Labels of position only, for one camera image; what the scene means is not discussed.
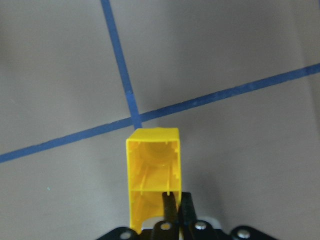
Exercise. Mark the yellow toy block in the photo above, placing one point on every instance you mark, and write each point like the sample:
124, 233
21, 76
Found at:
153, 157

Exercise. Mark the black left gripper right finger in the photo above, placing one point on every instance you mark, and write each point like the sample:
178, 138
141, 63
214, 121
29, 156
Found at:
186, 211

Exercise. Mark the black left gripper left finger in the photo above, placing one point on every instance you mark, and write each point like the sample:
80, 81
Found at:
170, 212

